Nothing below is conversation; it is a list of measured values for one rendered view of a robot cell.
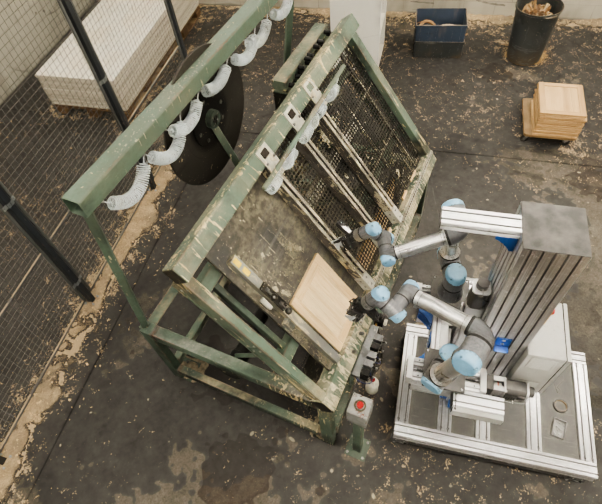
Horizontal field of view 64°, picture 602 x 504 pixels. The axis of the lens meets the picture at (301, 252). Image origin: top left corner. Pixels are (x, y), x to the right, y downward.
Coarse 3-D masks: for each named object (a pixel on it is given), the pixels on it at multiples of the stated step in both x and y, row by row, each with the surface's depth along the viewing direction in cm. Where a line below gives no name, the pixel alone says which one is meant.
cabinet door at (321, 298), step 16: (320, 256) 284; (320, 272) 283; (304, 288) 272; (320, 288) 282; (336, 288) 291; (304, 304) 271; (320, 304) 280; (336, 304) 290; (320, 320) 279; (336, 320) 288; (336, 336) 287
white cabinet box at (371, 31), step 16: (336, 0) 535; (352, 0) 531; (368, 0) 527; (384, 0) 580; (336, 16) 550; (368, 16) 541; (384, 16) 591; (368, 32) 557; (384, 32) 613; (368, 48) 573; (336, 64) 600
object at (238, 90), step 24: (216, 72) 268; (216, 96) 274; (240, 96) 300; (216, 120) 275; (240, 120) 309; (168, 144) 248; (192, 144) 268; (216, 144) 291; (192, 168) 275; (216, 168) 299
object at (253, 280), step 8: (232, 256) 239; (232, 264) 237; (240, 272) 241; (248, 280) 244; (256, 280) 246; (256, 288) 247; (264, 296) 251; (272, 304) 255; (280, 312) 259; (296, 320) 263; (296, 328) 267; (304, 328) 266; (312, 336) 270; (320, 344) 274; (328, 344) 278; (328, 352) 277; (336, 352) 282; (336, 360) 281
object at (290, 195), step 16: (272, 160) 254; (288, 160) 246; (288, 192) 264; (304, 208) 272; (320, 224) 280; (320, 240) 287; (336, 256) 294; (352, 256) 296; (352, 272) 300; (368, 288) 307
